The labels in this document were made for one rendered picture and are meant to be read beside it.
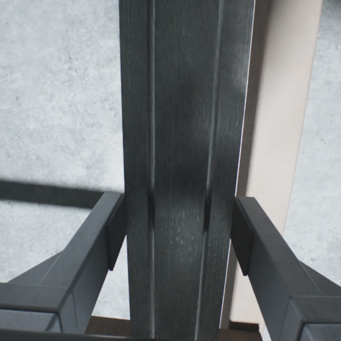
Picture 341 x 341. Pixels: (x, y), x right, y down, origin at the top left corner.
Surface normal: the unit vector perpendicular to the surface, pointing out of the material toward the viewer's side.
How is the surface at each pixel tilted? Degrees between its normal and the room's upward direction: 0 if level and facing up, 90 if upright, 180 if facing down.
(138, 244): 0
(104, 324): 90
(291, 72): 0
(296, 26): 0
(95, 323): 90
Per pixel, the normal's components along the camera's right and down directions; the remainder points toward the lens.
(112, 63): -0.04, 0.30
